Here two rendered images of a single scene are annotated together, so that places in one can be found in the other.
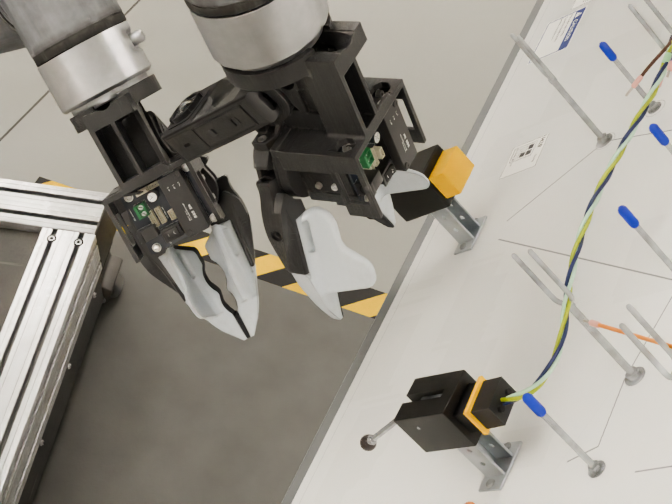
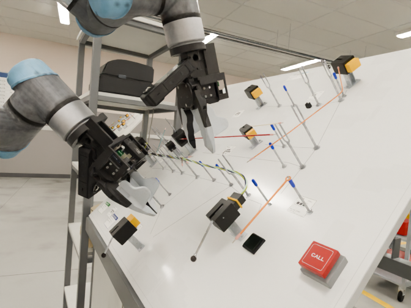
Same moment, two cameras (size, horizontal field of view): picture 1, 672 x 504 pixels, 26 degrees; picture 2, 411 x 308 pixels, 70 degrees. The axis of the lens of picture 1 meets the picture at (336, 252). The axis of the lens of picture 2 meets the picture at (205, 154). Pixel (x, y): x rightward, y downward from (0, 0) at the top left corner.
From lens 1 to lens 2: 0.94 m
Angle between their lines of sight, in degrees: 66
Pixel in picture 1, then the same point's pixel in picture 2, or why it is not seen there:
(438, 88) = not seen: outside the picture
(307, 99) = (200, 64)
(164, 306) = not seen: outside the picture
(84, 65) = (81, 106)
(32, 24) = (54, 93)
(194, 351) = not seen: outside the picture
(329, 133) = (208, 74)
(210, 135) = (170, 84)
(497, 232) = (150, 237)
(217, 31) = (190, 22)
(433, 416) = (228, 206)
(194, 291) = (138, 192)
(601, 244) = (194, 206)
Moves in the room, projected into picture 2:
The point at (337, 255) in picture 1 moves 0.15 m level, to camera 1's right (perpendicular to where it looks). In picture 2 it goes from (216, 118) to (251, 125)
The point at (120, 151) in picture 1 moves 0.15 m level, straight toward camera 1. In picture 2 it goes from (100, 138) to (171, 145)
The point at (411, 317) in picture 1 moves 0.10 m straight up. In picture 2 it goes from (142, 269) to (144, 233)
